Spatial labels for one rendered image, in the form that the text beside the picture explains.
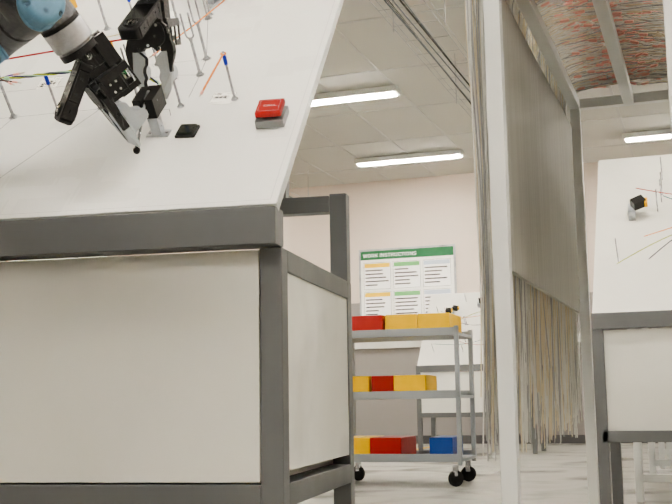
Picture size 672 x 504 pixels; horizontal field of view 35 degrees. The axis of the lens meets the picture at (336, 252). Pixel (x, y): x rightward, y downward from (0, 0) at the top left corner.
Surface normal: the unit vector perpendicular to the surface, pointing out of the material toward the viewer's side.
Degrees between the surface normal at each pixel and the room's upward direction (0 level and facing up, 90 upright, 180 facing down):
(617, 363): 90
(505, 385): 90
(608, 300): 50
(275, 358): 90
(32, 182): 45
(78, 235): 90
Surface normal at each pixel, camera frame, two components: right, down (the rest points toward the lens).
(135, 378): -0.22, -0.13
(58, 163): -0.16, -0.79
